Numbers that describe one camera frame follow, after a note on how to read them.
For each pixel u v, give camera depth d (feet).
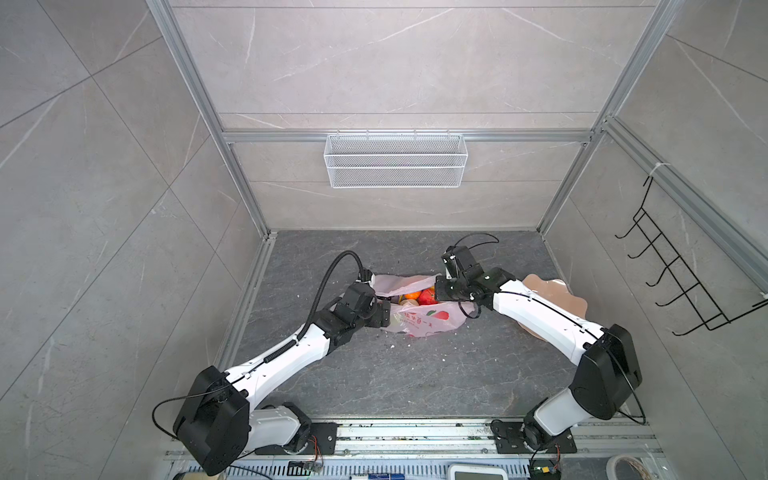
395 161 3.32
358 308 2.06
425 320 2.77
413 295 3.13
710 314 1.94
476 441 2.43
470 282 2.04
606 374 1.38
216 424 1.30
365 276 2.35
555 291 3.26
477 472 2.16
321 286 1.91
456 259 2.11
